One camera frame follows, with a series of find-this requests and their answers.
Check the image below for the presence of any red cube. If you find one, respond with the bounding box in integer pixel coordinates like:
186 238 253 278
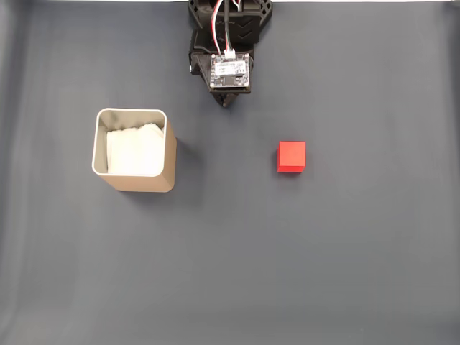
277 140 307 175

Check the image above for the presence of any beige square metal box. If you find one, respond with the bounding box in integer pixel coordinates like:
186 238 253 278
91 108 178 193

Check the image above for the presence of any white tissue paper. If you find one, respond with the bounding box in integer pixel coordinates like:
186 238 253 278
106 122 165 177

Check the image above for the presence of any dark blue table cloth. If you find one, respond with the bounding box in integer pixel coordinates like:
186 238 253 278
0 1 460 345

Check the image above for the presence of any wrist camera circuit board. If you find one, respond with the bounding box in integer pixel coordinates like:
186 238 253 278
209 52 252 89

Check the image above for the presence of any red white servo cable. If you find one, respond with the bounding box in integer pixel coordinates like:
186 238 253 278
211 0 226 55

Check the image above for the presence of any black camera cable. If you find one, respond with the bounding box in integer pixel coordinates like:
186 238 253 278
222 0 237 59

